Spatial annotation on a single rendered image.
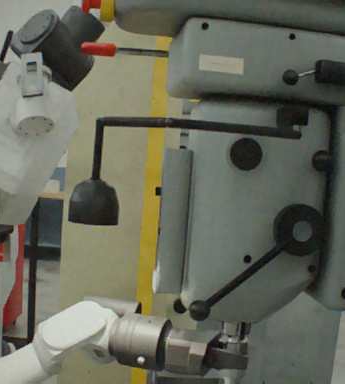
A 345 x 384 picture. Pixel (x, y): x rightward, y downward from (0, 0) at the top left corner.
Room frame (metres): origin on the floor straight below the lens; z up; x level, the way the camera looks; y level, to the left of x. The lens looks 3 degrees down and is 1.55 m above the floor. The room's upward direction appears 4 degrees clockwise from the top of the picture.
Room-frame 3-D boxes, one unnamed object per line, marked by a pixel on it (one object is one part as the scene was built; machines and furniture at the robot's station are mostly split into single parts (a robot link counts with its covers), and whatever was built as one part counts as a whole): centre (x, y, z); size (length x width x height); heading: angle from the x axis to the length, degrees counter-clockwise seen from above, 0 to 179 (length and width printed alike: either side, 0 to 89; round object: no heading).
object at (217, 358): (1.05, -0.11, 1.24); 0.06 x 0.02 x 0.03; 73
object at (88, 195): (1.03, 0.10, 1.47); 0.07 x 0.07 x 0.06
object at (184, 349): (1.11, -0.03, 1.24); 0.13 x 0.12 x 0.10; 163
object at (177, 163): (1.07, -0.01, 1.44); 0.04 x 0.04 x 0.21; 6
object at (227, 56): (1.09, -0.16, 1.68); 0.34 x 0.24 x 0.10; 96
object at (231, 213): (1.08, -0.13, 1.47); 0.21 x 0.19 x 0.32; 6
